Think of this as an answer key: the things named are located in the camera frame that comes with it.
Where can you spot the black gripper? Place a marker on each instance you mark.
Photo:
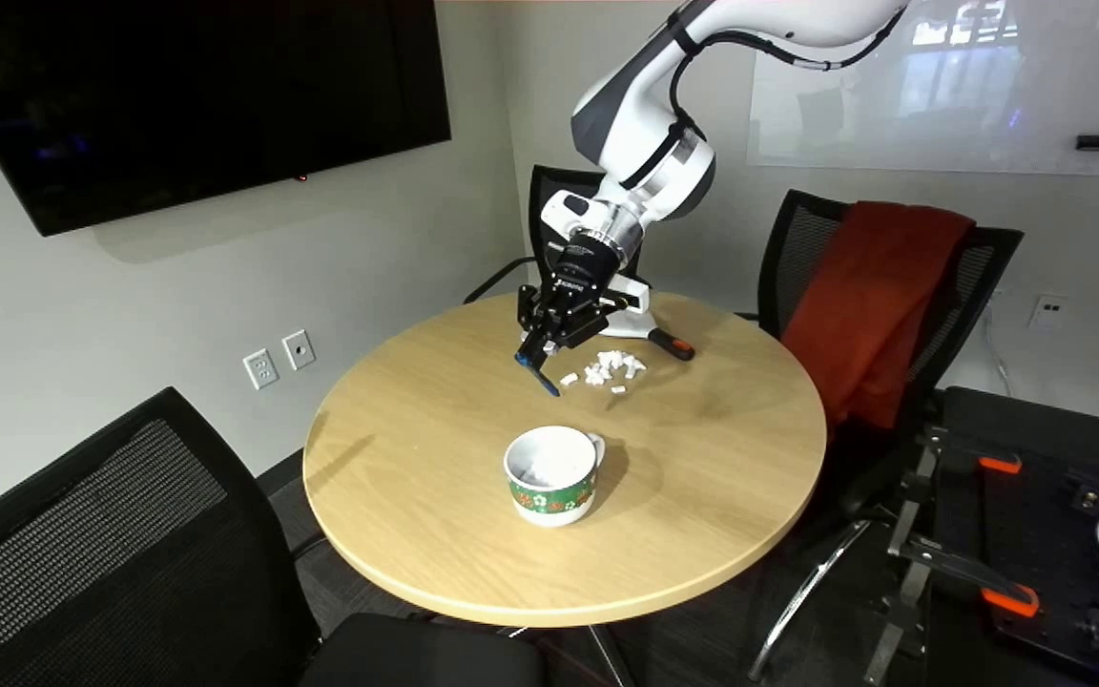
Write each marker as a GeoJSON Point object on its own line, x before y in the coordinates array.
{"type": "Point", "coordinates": [574, 288]}

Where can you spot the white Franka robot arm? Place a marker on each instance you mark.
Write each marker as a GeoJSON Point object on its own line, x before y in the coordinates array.
{"type": "Point", "coordinates": [640, 138]}

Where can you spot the white green mug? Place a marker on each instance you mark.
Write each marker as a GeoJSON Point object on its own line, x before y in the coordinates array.
{"type": "Point", "coordinates": [552, 500]}

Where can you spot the black mesh office chair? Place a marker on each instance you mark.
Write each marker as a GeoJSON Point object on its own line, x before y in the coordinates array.
{"type": "Point", "coordinates": [553, 177]}
{"type": "Point", "coordinates": [131, 573]}

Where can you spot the black chair with chrome legs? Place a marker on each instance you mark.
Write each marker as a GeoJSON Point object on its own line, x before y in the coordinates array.
{"type": "Point", "coordinates": [784, 254]}

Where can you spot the red cloth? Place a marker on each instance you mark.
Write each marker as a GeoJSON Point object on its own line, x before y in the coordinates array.
{"type": "Point", "coordinates": [878, 307]}

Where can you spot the glass whiteboard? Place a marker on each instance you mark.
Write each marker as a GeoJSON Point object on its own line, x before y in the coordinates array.
{"type": "Point", "coordinates": [1020, 91]}

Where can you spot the black robot stand platform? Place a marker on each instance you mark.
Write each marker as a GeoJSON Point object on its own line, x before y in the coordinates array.
{"type": "Point", "coordinates": [1069, 508]}

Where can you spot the white wall outlet plate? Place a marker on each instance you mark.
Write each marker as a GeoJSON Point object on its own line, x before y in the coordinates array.
{"type": "Point", "coordinates": [1051, 313]}
{"type": "Point", "coordinates": [298, 350]}
{"type": "Point", "coordinates": [261, 367]}

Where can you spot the black wall television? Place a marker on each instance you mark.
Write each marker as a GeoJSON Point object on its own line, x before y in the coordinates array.
{"type": "Point", "coordinates": [193, 91]}

